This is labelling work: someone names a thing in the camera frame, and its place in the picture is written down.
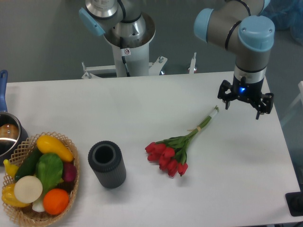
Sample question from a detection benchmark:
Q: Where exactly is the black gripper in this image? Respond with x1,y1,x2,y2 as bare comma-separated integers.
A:
217,73,274,120

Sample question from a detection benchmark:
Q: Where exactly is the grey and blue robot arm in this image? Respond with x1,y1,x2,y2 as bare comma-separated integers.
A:
79,0,275,115

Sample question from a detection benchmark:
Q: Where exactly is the blue plastic bag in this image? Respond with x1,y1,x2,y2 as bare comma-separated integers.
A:
261,0,303,45

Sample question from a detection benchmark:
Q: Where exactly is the red tulip bouquet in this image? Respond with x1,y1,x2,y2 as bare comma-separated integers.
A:
145,106,219,178

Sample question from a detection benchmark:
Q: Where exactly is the black device at table edge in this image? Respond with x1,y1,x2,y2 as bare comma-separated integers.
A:
285,192,303,217

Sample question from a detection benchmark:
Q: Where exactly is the dark grey ribbed vase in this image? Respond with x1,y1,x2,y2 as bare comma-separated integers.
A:
88,140,126,189

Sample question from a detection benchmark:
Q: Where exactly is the purple red onion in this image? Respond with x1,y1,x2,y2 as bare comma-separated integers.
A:
62,163,77,182

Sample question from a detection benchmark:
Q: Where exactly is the yellow squash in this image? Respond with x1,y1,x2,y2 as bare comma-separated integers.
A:
36,135,74,162

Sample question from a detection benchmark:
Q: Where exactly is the green lettuce leaf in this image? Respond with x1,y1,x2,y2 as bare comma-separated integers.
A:
36,153,63,196

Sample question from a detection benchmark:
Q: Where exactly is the woven wicker basket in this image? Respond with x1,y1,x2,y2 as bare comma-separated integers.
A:
2,132,80,227

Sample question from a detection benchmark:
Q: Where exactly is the orange fruit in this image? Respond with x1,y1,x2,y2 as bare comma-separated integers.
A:
43,188,69,215

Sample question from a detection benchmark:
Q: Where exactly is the dark green cucumber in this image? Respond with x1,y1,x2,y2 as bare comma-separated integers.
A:
14,147,42,182

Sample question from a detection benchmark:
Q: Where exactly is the white leek stalk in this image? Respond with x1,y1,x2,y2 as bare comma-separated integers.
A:
32,194,45,212

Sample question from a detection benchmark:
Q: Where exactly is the yellow bell pepper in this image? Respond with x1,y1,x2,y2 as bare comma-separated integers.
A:
2,183,30,208

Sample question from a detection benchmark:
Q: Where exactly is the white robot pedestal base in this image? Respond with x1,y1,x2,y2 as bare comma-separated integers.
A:
79,9,168,79

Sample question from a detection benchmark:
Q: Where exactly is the blue handled saucepan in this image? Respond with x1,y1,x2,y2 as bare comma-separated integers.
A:
0,70,28,166

